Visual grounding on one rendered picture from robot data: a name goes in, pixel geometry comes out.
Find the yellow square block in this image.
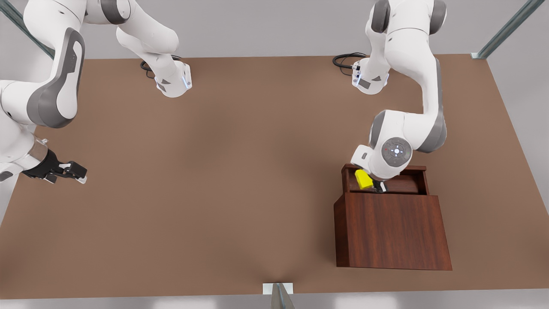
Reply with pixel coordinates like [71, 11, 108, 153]
[355, 170, 375, 190]

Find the dark wooden drawer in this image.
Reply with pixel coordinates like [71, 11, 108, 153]
[341, 164, 430, 196]

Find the dark wooden cabinet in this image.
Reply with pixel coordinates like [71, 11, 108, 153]
[334, 192, 453, 271]

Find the silver frame post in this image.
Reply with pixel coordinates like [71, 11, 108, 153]
[0, 0, 56, 60]
[262, 282, 296, 309]
[471, 0, 546, 60]

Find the black cable loop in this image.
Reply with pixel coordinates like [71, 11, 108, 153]
[140, 55, 182, 79]
[332, 52, 368, 77]

